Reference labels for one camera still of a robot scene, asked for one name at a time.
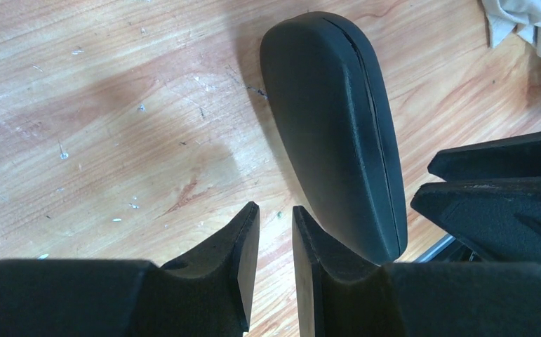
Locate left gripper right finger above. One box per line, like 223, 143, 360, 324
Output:
293, 206, 541, 336

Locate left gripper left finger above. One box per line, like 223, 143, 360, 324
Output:
0, 202, 260, 336

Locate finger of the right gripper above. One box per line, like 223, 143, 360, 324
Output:
427, 131, 541, 181
410, 177, 541, 263

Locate black glasses case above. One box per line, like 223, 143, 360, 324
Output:
260, 11, 408, 265

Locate beige crumpled cloth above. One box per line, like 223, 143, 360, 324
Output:
481, 0, 541, 57

